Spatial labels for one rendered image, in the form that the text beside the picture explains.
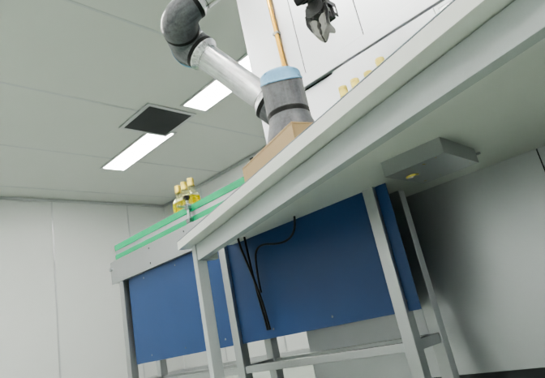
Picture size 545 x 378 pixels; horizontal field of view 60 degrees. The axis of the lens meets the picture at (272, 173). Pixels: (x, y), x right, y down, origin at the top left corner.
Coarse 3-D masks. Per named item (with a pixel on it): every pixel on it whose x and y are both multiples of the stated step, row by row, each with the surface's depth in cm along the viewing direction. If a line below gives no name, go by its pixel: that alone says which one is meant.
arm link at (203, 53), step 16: (176, 48) 147; (192, 48) 147; (208, 48) 148; (192, 64) 149; (208, 64) 147; (224, 64) 145; (240, 64) 147; (224, 80) 146; (240, 80) 143; (256, 80) 143; (240, 96) 145; (256, 96) 141; (256, 112) 142
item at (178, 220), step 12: (240, 180) 193; (216, 192) 203; (228, 192) 198; (192, 204) 214; (204, 204) 208; (216, 204) 202; (180, 216) 220; (192, 216) 214; (156, 228) 233; (168, 228) 226; (132, 240) 247; (144, 240) 240; (120, 252) 256
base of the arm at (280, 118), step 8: (288, 104) 122; (296, 104) 122; (272, 112) 124; (280, 112) 122; (288, 112) 121; (296, 112) 121; (304, 112) 123; (272, 120) 123; (280, 120) 121; (288, 120) 121; (296, 120) 120; (304, 120) 120; (312, 120) 122; (272, 128) 122; (280, 128) 120; (272, 136) 120
